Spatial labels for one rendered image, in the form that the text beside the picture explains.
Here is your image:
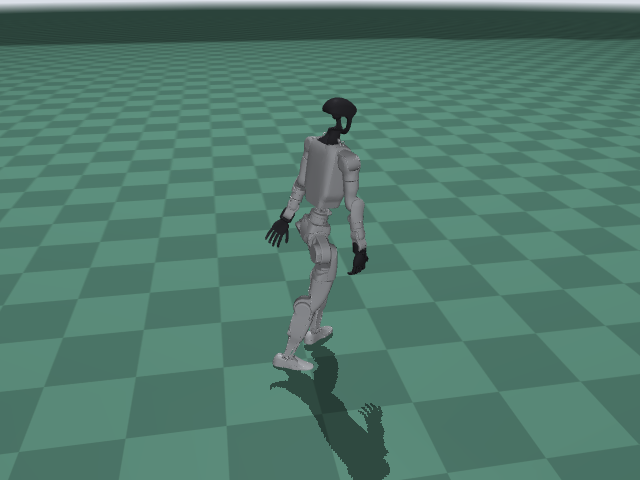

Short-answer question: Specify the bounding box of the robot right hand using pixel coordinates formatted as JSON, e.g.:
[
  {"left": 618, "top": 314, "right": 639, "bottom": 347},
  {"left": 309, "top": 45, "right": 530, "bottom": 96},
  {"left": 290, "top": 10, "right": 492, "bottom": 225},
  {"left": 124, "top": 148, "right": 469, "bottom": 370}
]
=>
[{"left": 347, "top": 242, "right": 368, "bottom": 275}]

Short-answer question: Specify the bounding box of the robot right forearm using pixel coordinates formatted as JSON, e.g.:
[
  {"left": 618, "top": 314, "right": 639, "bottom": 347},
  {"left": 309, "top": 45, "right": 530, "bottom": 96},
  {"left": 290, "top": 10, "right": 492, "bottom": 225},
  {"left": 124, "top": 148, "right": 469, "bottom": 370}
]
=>
[{"left": 347, "top": 199, "right": 367, "bottom": 251}]

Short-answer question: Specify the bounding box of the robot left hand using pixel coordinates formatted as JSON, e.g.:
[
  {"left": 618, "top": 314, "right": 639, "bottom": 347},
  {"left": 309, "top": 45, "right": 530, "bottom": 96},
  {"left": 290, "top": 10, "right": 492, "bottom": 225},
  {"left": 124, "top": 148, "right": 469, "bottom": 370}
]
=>
[{"left": 265, "top": 208, "right": 295, "bottom": 248}]

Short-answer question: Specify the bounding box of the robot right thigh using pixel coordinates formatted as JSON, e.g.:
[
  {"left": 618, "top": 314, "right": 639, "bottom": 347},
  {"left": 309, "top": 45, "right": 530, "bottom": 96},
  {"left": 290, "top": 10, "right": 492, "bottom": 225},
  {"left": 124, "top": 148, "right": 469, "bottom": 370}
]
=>
[{"left": 293, "top": 235, "right": 338, "bottom": 316}]

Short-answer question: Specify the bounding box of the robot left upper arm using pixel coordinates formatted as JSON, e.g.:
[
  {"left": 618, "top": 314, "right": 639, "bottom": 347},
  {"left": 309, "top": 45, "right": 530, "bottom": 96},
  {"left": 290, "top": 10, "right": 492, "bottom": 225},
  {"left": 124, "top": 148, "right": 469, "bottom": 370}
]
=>
[{"left": 297, "top": 136, "right": 316, "bottom": 187}]

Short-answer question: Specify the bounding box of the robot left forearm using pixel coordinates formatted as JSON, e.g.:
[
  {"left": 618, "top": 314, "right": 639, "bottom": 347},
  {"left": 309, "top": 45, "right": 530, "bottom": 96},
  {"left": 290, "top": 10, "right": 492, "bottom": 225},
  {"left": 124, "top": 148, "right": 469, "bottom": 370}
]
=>
[{"left": 283, "top": 176, "right": 305, "bottom": 220}]

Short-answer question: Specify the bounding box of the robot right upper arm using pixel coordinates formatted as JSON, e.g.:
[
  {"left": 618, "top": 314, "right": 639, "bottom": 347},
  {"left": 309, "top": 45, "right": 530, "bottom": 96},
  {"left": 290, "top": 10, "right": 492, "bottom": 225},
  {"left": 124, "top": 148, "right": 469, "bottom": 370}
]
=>
[{"left": 337, "top": 150, "right": 365, "bottom": 212}]

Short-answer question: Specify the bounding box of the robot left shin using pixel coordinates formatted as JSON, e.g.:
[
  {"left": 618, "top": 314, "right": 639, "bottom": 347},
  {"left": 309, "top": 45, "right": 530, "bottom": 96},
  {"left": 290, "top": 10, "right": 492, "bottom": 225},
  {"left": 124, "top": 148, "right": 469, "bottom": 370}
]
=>
[{"left": 308, "top": 271, "right": 328, "bottom": 333}]

